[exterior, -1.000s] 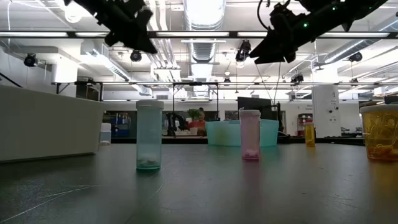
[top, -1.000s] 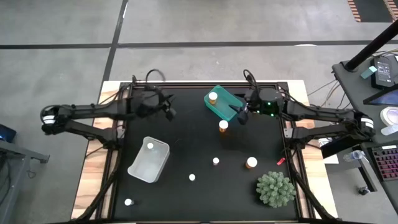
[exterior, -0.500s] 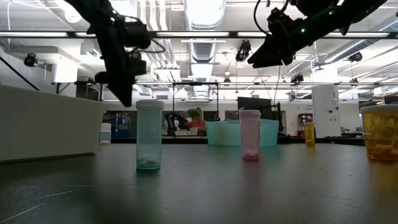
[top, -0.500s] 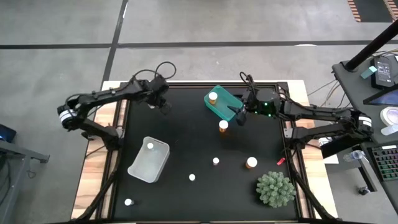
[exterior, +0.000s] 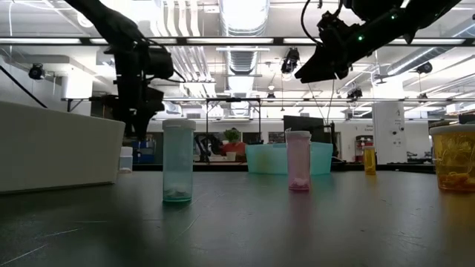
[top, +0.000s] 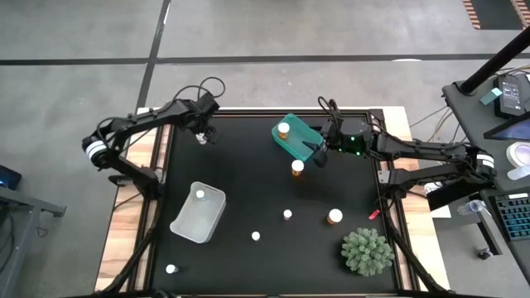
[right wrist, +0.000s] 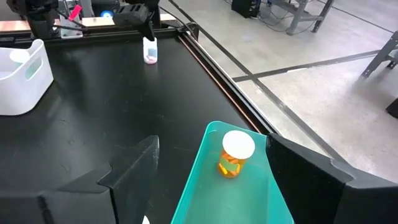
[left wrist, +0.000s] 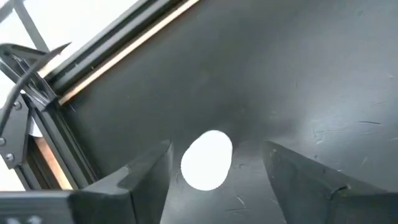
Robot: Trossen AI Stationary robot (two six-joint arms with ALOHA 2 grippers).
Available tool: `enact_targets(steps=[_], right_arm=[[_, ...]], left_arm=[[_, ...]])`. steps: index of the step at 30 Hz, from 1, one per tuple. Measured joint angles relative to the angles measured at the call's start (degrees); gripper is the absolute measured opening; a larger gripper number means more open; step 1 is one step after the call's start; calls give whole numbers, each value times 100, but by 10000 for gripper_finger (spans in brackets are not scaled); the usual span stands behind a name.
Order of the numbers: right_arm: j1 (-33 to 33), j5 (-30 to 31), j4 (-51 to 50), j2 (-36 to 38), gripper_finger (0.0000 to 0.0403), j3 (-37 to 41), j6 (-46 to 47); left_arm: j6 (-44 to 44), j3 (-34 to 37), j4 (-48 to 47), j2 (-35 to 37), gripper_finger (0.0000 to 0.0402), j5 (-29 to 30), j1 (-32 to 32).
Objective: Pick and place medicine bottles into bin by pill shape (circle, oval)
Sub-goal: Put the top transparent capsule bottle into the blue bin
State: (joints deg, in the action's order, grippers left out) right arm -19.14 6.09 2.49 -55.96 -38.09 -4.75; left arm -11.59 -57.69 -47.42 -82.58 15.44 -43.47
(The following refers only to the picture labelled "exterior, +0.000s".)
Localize red cabinet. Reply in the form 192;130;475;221
355;134;374;163

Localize small pink pill bottle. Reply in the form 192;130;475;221
284;129;312;192

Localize small teal pill bottle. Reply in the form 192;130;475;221
162;118;197;204

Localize teal plastic bin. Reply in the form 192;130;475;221
244;142;334;175

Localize black overhead light bar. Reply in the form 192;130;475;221
0;36;475;47

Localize small clear pill bottle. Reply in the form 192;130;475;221
118;146;134;174

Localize blue storage bins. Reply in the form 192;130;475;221
131;139;156;165

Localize large orange pill bottle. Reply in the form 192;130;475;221
429;124;475;193
255;148;275;174

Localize small orange pill bottle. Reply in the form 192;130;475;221
362;145;377;176

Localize person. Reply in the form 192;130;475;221
221;127;248;163

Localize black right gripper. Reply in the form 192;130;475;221
295;33;372;83

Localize long black ceiling rail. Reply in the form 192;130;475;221
61;96;475;104

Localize black aluminium table frame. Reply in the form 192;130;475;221
117;162;436;173

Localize potted green plant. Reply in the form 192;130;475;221
223;128;241;162

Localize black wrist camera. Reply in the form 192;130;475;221
147;47;175;81
317;10;348;40

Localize white pillar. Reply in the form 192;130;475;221
372;100;408;165

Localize black table mat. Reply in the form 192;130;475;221
0;170;475;267

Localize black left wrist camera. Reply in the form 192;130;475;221
147;47;175;81

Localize white plastic bin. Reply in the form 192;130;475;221
0;99;126;194

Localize black monitor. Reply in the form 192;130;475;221
283;114;327;144

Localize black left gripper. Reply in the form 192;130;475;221
113;40;166;141

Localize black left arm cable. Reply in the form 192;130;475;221
0;65;49;109

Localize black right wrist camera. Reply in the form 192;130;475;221
317;10;348;40

